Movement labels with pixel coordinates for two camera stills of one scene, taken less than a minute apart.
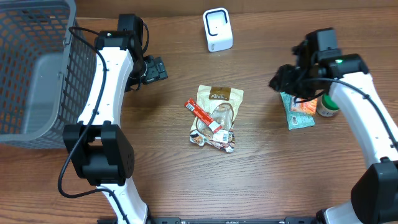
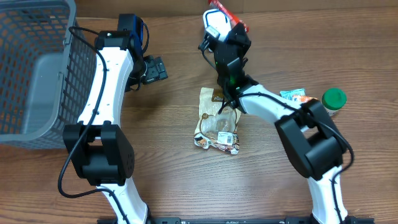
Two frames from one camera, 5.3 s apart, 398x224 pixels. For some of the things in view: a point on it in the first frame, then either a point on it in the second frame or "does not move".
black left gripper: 156,70 does not move
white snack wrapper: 222,104 does not move
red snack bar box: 203,116 to 216,5
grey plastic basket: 48,73 does not move
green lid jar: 326,106 does not move
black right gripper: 280,79 to 237,40
